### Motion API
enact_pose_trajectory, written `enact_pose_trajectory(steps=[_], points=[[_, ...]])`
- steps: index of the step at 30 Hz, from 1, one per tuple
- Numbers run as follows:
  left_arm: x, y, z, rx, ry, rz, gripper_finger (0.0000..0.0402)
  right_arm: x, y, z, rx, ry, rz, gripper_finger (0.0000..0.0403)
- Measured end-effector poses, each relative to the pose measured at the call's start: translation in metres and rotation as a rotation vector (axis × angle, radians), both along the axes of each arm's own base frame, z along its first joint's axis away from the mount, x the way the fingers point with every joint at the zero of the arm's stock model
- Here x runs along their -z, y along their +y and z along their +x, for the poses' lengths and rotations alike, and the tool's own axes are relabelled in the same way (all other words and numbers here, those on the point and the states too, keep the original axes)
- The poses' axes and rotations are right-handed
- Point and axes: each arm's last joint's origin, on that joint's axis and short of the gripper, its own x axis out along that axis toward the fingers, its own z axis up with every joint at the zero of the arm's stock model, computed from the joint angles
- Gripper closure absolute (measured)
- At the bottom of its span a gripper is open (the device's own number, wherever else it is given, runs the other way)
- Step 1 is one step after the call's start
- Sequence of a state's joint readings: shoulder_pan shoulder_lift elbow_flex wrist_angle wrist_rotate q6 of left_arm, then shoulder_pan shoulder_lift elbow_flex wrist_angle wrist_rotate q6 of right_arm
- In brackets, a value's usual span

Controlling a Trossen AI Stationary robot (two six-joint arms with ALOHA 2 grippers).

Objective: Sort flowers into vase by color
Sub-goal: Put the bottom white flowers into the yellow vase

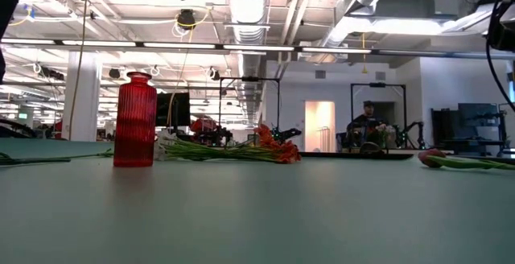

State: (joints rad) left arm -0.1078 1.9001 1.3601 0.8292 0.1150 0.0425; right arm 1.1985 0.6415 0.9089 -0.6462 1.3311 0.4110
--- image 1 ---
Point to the white artificial tulip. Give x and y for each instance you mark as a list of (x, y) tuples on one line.
[(163, 141)]

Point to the red artificial tulip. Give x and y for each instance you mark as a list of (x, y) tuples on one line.
[(429, 157)]

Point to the background black robot arm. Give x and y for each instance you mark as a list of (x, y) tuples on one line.
[(290, 133)]

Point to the red ribbed glass vase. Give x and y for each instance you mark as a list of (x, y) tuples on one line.
[(134, 123)]

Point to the red background equipment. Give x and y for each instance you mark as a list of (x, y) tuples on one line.
[(203, 125)]

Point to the lit doorway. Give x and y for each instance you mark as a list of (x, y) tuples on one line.
[(320, 123)]

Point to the black monitor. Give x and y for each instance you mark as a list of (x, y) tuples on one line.
[(177, 109)]

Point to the teal table mat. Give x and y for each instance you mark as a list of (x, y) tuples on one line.
[(257, 215)]

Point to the person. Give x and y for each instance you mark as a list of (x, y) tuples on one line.
[(364, 125)]

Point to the black ceiling dome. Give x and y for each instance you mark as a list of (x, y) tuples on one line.
[(186, 17)]

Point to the background flower bouquet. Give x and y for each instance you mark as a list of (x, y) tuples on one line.
[(385, 131)]

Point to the white pillar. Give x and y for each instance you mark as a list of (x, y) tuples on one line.
[(86, 95)]

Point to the black monitor workstation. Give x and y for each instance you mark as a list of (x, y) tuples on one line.
[(475, 115)]

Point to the black frame rig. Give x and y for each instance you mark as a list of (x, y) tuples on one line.
[(249, 79), (378, 84)]

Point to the long ceiling light rail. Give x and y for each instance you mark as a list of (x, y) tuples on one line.
[(257, 48)]

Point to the silver ventilation duct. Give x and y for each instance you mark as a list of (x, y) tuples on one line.
[(346, 22), (245, 34)]

